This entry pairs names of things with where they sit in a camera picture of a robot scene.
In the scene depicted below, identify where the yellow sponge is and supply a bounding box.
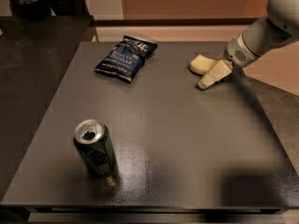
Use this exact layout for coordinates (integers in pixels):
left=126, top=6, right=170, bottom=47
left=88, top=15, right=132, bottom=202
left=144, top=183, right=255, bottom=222
left=190, top=55, right=215, bottom=76

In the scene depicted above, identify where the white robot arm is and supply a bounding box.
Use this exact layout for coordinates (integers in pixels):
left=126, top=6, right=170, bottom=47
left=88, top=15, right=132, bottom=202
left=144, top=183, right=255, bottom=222
left=198, top=0, right=299, bottom=90

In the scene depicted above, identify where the blue vinegar chips bag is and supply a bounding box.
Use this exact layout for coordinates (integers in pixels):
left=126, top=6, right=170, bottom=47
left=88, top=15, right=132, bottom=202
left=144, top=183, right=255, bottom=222
left=94, top=35, right=158, bottom=83

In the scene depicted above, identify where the green soda can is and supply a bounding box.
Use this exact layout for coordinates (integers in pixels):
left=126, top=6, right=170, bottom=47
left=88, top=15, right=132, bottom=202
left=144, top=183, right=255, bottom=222
left=73, top=119, right=115, bottom=176

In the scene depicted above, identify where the person in dark clothes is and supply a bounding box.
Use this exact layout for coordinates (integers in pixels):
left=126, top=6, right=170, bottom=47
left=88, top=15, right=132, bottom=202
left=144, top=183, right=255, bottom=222
left=8, top=0, right=89, bottom=21

